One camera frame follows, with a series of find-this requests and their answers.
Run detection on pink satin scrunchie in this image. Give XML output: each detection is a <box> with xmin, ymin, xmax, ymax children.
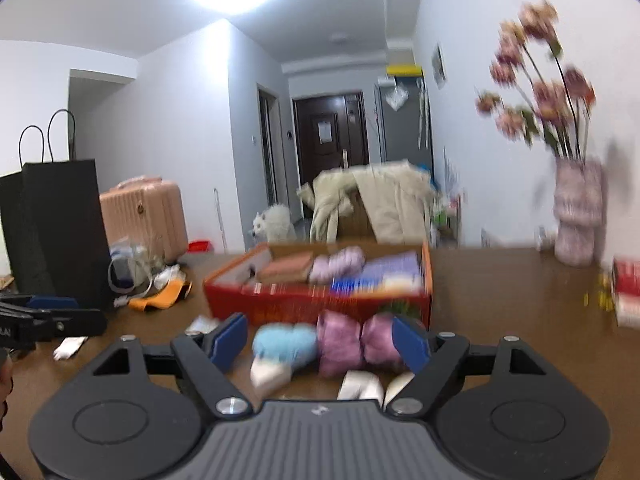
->
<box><xmin>317</xmin><ymin>309</ymin><xmax>407</xmax><ymax>377</ymax></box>

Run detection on clear plastic bag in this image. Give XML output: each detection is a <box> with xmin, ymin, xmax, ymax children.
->
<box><xmin>108</xmin><ymin>240</ymin><xmax>166</xmax><ymax>297</ymax></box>

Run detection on white round pad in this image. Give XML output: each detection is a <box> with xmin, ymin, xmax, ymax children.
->
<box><xmin>382</xmin><ymin>372</ymin><xmax>416</xmax><ymax>409</ymax></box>

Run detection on white sponge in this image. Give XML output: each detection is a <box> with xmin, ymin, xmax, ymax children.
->
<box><xmin>249</xmin><ymin>356</ymin><xmax>294</xmax><ymax>397</ymax></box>

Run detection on blue packet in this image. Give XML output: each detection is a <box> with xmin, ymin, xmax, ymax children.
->
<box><xmin>330</xmin><ymin>275</ymin><xmax>378</xmax><ymax>294</ymax></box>

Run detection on white tube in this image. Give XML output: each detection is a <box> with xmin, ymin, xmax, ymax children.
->
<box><xmin>152</xmin><ymin>265</ymin><xmax>186</xmax><ymax>291</ymax></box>

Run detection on purple plush towel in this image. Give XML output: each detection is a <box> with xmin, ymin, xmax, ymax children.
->
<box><xmin>309</xmin><ymin>247</ymin><xmax>367</xmax><ymax>284</ymax></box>

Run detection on black paper bag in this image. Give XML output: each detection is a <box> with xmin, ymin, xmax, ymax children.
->
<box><xmin>0</xmin><ymin>109</ymin><xmax>114</xmax><ymax>312</ymax></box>

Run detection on pink speckled vase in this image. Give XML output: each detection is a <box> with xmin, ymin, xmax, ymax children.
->
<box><xmin>552</xmin><ymin>157</ymin><xmax>605</xmax><ymax>267</ymax></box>

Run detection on white bag on cabinet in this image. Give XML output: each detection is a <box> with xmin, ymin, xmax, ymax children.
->
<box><xmin>385</xmin><ymin>85</ymin><xmax>411</xmax><ymax>112</ymax></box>

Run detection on side door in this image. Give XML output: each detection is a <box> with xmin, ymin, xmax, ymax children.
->
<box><xmin>257</xmin><ymin>83</ymin><xmax>279</xmax><ymax>209</ymax></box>

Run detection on small yellow bits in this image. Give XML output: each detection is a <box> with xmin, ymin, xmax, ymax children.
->
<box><xmin>582</xmin><ymin>272</ymin><xmax>615</xmax><ymax>314</ymax></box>

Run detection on white folded pad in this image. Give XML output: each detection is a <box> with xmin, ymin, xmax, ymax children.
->
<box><xmin>337</xmin><ymin>370</ymin><xmax>384</xmax><ymax>401</ymax></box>

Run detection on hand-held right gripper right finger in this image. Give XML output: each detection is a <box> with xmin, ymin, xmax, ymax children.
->
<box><xmin>384</xmin><ymin>315</ymin><xmax>549</xmax><ymax>417</ymax></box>

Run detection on light blue sock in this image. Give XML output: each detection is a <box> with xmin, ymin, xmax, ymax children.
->
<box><xmin>251</xmin><ymin>322</ymin><xmax>319</xmax><ymax>367</ymax></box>

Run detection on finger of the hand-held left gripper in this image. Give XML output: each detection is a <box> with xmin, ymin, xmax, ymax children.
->
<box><xmin>0</xmin><ymin>295</ymin><xmax>80</xmax><ymax>311</ymax></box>
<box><xmin>30</xmin><ymin>308</ymin><xmax>109</xmax><ymax>344</ymax></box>

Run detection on white dog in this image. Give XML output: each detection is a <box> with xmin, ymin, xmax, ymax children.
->
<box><xmin>249</xmin><ymin>203</ymin><xmax>297</xmax><ymax>246</ymax></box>

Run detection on pink suitcase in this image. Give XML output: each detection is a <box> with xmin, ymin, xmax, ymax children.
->
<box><xmin>99</xmin><ymin>176</ymin><xmax>190</xmax><ymax>266</ymax></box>

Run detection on brown chair back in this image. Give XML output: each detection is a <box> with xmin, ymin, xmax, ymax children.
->
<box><xmin>339</xmin><ymin>187</ymin><xmax>376</xmax><ymax>241</ymax></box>

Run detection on white crumpled tissue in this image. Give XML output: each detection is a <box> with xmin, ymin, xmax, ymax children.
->
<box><xmin>52</xmin><ymin>336</ymin><xmax>90</xmax><ymax>362</ymax></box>

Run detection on purple knit cloth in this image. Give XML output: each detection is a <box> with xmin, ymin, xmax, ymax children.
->
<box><xmin>359</xmin><ymin>252</ymin><xmax>422</xmax><ymax>282</ymax></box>

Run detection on red cardboard box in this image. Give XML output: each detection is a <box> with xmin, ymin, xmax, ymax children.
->
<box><xmin>203</xmin><ymin>241</ymin><xmax>434</xmax><ymax>329</ymax></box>

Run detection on white flat box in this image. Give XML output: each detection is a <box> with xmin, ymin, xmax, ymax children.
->
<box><xmin>615</xmin><ymin>301</ymin><xmax>640</xmax><ymax>330</ymax></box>

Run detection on small white wrapper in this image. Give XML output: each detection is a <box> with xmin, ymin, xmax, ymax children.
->
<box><xmin>184</xmin><ymin>314</ymin><xmax>221</xmax><ymax>336</ymax></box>

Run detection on beige coat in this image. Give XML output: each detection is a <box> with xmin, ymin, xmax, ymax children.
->
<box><xmin>296</xmin><ymin>160</ymin><xmax>434</xmax><ymax>245</ymax></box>

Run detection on dark entrance door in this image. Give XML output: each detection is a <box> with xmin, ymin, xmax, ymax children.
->
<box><xmin>292</xmin><ymin>91</ymin><xmax>370</xmax><ymax>196</ymax></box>

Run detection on dried pink flowers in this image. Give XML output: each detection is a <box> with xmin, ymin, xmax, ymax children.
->
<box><xmin>475</xmin><ymin>0</ymin><xmax>597</xmax><ymax>162</ymax></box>

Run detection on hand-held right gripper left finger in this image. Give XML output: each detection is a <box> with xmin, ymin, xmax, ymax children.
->
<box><xmin>92</xmin><ymin>312</ymin><xmax>252</xmax><ymax>417</ymax></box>

